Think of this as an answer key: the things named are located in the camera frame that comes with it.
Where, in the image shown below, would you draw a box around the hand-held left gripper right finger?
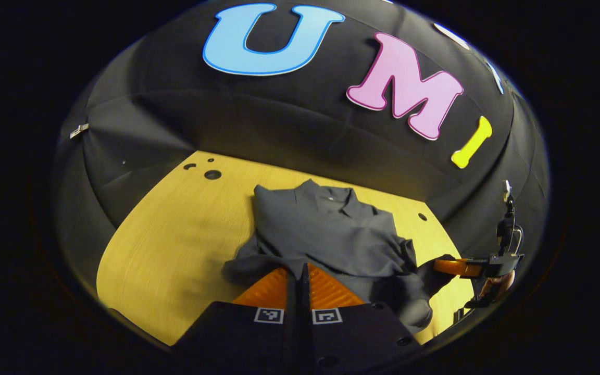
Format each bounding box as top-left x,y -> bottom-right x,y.
300,262 -> 426,375

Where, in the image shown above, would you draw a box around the grey collared shirt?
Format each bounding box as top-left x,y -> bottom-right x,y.
222,179 -> 458,334

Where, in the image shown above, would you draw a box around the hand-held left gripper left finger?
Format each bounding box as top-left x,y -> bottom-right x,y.
172,267 -> 301,375

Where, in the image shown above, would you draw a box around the black backdrop cloth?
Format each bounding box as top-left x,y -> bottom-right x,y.
53,0 -> 551,323

